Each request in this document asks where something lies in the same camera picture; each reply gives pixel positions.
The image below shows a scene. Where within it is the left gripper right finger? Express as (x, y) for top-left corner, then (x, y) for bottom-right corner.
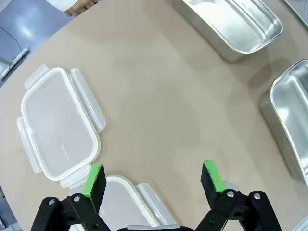
(196, 160), (282, 231)

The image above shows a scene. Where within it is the person's right hand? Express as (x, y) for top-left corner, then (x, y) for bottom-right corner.
(64, 0), (98, 17)

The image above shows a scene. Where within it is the empty steel container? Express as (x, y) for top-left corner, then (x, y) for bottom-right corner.
(172, 0), (283, 64)

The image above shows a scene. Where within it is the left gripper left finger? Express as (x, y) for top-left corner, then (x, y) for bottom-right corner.
(30, 163), (114, 231)

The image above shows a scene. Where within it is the white table foot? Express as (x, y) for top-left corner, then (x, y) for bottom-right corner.
(1, 47), (30, 80)

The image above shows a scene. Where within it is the clear plastic lid white rim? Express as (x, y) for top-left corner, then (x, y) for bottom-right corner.
(71, 174), (178, 231)
(16, 64), (106, 189)

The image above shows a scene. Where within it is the person's right forearm white sleeve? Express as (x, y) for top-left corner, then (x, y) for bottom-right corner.
(45, 0), (79, 12)

